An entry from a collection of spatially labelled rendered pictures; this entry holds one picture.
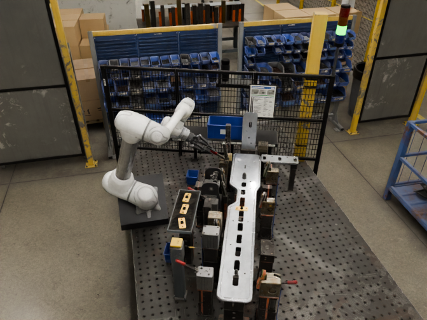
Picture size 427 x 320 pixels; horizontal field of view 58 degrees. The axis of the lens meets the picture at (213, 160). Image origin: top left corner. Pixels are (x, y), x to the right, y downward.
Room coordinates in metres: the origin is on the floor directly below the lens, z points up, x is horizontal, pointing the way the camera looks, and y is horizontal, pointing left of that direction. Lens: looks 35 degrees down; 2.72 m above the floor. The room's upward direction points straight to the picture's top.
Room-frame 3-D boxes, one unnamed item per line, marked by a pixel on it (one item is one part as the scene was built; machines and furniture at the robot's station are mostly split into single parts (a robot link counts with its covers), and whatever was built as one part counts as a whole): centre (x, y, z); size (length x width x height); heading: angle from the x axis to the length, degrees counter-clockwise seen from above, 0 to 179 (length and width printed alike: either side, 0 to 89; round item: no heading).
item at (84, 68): (5.22, 2.00, 0.52); 1.21 x 0.81 x 1.05; 17
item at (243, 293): (1.91, -0.19, 1.00); 1.38 x 0.22 x 0.02; 173
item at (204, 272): (1.36, 0.05, 0.88); 0.11 x 0.10 x 0.36; 83
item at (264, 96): (2.93, -0.41, 1.30); 0.23 x 0.02 x 0.31; 83
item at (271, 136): (2.85, -0.09, 1.02); 0.90 x 0.22 x 0.03; 83
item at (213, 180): (2.05, 0.00, 0.94); 0.18 x 0.13 x 0.49; 173
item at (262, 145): (2.65, -0.40, 0.88); 0.08 x 0.08 x 0.36; 83
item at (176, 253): (1.48, 0.20, 0.92); 0.08 x 0.08 x 0.44; 83
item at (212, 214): (1.79, -0.01, 0.89); 0.13 x 0.11 x 0.38; 83
